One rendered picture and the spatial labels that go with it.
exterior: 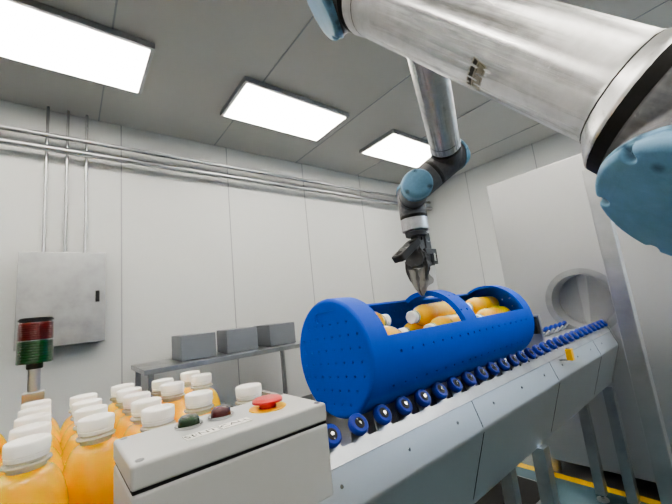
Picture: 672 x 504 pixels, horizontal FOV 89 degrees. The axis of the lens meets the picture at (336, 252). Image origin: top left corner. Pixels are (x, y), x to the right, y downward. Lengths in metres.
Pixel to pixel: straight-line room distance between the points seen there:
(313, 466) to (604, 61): 0.50
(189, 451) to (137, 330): 3.66
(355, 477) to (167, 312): 3.46
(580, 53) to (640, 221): 0.17
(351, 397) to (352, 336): 0.14
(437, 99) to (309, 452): 0.80
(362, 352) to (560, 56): 0.61
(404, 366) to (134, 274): 3.49
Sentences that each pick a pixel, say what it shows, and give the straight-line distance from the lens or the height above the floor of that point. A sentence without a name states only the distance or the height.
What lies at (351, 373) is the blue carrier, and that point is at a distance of 0.82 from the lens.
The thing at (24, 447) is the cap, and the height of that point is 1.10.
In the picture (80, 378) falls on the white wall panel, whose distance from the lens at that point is 3.99.
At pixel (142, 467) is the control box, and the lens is 0.37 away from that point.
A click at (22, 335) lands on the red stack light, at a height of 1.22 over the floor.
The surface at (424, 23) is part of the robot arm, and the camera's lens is 0.55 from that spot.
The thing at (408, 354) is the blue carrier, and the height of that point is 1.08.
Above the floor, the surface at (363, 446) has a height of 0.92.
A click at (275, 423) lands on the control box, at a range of 0.40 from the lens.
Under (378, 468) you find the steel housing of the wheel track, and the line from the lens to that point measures 0.83.
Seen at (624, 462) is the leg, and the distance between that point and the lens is 2.63.
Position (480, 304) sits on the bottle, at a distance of 1.40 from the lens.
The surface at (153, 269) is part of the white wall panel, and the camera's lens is 4.08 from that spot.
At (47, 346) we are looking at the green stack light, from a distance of 1.02.
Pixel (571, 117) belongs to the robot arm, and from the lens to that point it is 0.44.
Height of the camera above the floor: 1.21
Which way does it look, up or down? 9 degrees up
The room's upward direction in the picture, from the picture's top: 6 degrees counter-clockwise
